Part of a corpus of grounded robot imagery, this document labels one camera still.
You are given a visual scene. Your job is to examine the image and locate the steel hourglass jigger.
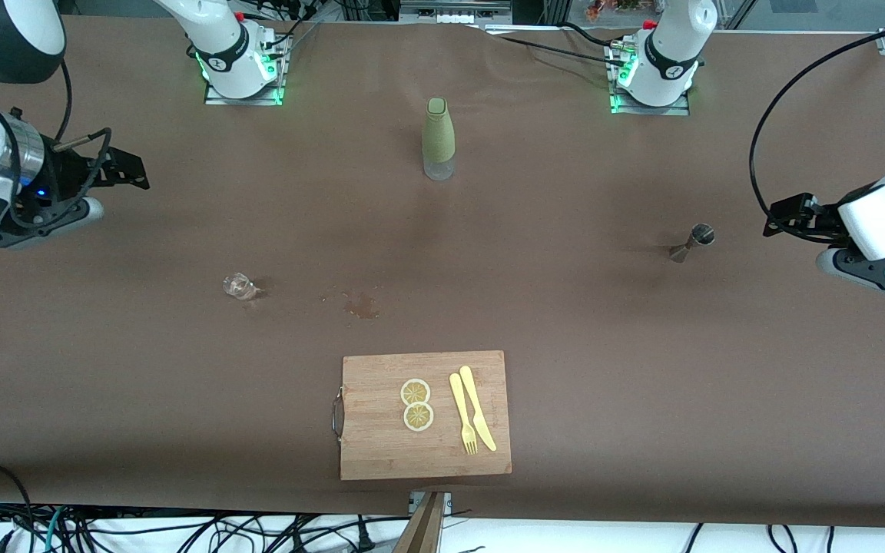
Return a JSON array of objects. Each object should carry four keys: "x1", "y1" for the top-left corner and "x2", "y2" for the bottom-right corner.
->
[{"x1": 669, "y1": 223, "x2": 716, "y2": 263}]

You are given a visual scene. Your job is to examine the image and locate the small clear glass cup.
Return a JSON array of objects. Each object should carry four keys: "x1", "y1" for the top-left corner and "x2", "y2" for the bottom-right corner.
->
[{"x1": 222, "y1": 272, "x2": 257, "y2": 300}]

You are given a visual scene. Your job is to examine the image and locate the brown table cover sheet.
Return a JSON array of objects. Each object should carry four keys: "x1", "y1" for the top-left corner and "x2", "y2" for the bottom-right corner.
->
[{"x1": 0, "y1": 15, "x2": 885, "y2": 531}]

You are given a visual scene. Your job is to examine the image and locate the colourful packaged items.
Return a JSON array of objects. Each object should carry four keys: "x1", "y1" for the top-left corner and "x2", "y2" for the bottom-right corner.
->
[{"x1": 585, "y1": 0, "x2": 647, "y2": 22}]

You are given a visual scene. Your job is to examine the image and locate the green sleeved glass bottle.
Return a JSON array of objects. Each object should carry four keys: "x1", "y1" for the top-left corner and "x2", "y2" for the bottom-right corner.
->
[{"x1": 421, "y1": 97, "x2": 456, "y2": 182}]

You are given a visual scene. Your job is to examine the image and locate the yellow plastic knife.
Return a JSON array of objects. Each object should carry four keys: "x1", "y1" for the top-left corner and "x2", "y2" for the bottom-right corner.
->
[{"x1": 459, "y1": 366, "x2": 498, "y2": 452}]

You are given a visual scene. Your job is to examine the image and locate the grey equipment box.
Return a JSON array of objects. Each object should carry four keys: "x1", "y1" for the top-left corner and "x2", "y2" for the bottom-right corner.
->
[{"x1": 399, "y1": 0, "x2": 514, "y2": 25}]

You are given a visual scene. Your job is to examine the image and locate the wooden cutting board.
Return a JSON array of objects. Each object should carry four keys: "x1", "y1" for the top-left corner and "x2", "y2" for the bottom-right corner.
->
[{"x1": 331, "y1": 350, "x2": 512, "y2": 482}]

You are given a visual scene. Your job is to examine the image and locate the yellow plastic fork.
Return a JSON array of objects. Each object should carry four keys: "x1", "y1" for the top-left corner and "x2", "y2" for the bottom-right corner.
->
[{"x1": 449, "y1": 373, "x2": 479, "y2": 455}]

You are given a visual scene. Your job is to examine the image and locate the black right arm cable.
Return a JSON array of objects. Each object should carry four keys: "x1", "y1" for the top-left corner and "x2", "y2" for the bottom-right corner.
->
[{"x1": 0, "y1": 58, "x2": 114, "y2": 231}]

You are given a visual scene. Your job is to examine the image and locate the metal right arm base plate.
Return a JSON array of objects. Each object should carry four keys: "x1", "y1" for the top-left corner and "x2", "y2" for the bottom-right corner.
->
[{"x1": 203, "y1": 32, "x2": 291, "y2": 107}]

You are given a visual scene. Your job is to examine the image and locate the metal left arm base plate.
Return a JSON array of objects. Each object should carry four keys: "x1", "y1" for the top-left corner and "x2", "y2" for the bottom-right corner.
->
[{"x1": 606, "y1": 42, "x2": 691, "y2": 117}]

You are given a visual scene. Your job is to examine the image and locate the black base cable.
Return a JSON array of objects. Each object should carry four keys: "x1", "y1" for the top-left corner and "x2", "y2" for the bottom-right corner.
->
[{"x1": 485, "y1": 23, "x2": 631, "y2": 66}]

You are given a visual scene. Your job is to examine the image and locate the teal cable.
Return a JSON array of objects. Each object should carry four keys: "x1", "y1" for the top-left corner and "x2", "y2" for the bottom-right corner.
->
[{"x1": 43, "y1": 507, "x2": 67, "y2": 553}]

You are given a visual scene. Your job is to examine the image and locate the brown slanted post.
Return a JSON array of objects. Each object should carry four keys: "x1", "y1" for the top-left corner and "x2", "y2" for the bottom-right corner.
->
[{"x1": 395, "y1": 492, "x2": 447, "y2": 553}]

